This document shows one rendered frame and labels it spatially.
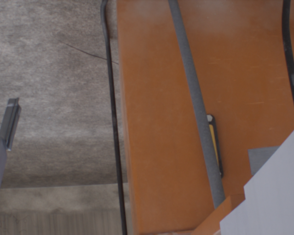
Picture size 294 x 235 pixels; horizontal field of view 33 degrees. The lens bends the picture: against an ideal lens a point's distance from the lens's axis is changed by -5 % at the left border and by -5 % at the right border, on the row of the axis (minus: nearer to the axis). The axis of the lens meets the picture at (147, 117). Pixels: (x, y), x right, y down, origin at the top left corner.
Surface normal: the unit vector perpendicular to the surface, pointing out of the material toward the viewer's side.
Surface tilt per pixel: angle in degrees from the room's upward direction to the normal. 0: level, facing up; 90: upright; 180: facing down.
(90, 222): 90
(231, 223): 90
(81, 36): 0
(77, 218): 90
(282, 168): 90
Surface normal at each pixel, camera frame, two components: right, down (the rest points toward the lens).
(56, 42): 0.11, 0.92
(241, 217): -0.99, 0.06
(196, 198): 0.02, -0.39
